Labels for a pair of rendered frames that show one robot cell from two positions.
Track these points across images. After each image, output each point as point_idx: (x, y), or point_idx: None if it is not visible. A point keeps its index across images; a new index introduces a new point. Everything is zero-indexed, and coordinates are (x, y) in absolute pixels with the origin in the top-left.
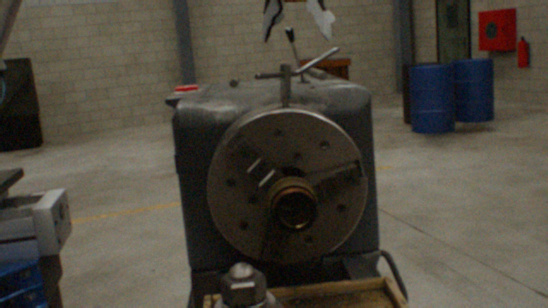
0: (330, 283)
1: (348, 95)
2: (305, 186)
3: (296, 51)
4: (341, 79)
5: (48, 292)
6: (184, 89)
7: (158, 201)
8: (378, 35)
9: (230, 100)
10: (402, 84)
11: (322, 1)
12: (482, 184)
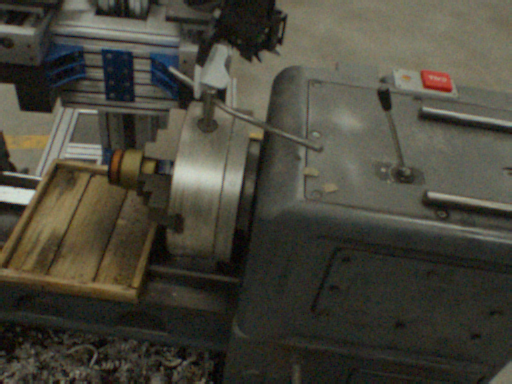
0: (146, 248)
1: (269, 193)
2: (126, 165)
3: (390, 127)
4: (415, 219)
5: (182, 95)
6: (422, 77)
7: None
8: None
9: (287, 97)
10: None
11: (198, 51)
12: None
